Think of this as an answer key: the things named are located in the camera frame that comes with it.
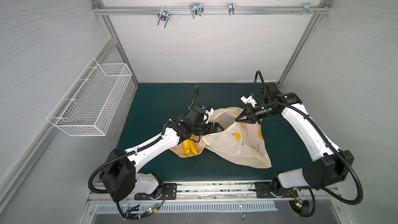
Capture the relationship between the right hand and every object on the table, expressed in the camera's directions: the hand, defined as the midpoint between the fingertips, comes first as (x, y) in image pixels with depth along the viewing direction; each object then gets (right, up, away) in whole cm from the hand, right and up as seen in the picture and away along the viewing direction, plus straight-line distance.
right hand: (238, 117), depth 71 cm
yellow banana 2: (-23, -17, +14) cm, 31 cm away
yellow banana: (-26, -18, +14) cm, 35 cm away
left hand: (-8, -6, +5) cm, 11 cm away
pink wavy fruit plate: (-30, -20, +15) cm, 39 cm away
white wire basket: (-68, +4, -4) cm, 68 cm away
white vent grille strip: (-44, -42, -1) cm, 61 cm away
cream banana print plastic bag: (+2, -12, 0) cm, 12 cm away
